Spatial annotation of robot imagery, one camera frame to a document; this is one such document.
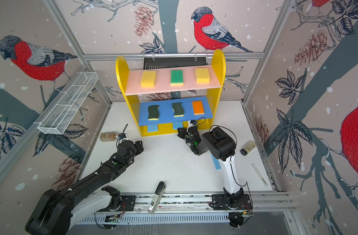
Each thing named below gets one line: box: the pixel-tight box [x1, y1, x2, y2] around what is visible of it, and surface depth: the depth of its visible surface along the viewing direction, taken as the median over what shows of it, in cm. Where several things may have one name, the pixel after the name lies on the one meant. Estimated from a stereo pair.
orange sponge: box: [192, 100, 205, 116], surface depth 97 cm
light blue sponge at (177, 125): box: [173, 121, 184, 130], surface depth 105 cm
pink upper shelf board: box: [125, 65, 222, 96], surface depth 76 cm
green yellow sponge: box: [170, 69, 184, 86], surface depth 76 cm
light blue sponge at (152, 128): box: [147, 123, 158, 133], surface depth 103 cm
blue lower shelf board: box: [138, 96, 213, 127], surface depth 97 cm
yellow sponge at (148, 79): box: [139, 70, 157, 88], surface depth 74 cm
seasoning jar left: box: [99, 131, 119, 142], surface depth 97 cm
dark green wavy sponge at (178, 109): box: [172, 102, 184, 118], surface depth 97 cm
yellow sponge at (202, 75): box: [195, 67, 211, 84], surface depth 76 cm
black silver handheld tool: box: [147, 181, 167, 215], surface depth 74 cm
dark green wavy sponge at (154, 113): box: [147, 104, 160, 121], surface depth 95 cm
